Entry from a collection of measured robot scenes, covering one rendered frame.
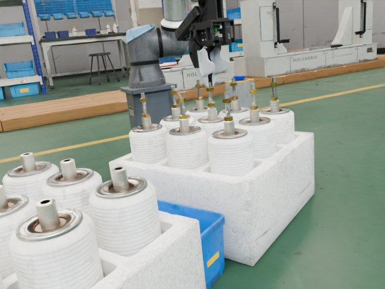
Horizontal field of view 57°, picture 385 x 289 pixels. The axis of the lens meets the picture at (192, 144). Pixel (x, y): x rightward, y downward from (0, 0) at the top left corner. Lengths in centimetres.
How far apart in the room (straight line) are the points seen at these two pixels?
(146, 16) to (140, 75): 594
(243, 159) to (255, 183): 6
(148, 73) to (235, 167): 77
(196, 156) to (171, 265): 33
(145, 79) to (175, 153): 65
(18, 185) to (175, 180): 31
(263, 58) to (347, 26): 126
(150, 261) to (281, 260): 37
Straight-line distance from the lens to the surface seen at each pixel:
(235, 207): 71
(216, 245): 70
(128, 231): 51
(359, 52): 432
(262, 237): 78
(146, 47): 142
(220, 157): 73
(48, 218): 45
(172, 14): 140
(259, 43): 353
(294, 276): 75
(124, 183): 52
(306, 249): 82
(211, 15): 85
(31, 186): 68
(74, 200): 58
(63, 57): 920
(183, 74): 306
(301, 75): 366
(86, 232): 44
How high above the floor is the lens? 44
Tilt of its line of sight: 15 degrees down
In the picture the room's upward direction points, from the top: 6 degrees counter-clockwise
